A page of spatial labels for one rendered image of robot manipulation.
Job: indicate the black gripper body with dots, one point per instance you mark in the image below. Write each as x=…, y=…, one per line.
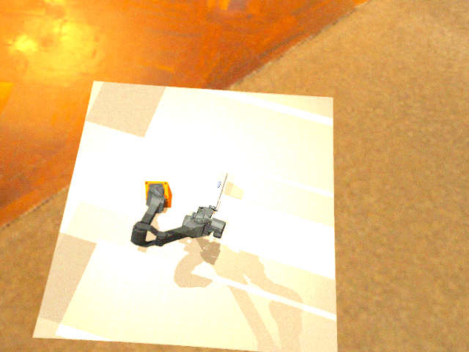
x=188, y=218

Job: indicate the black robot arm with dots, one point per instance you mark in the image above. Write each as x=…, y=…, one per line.
x=199, y=226

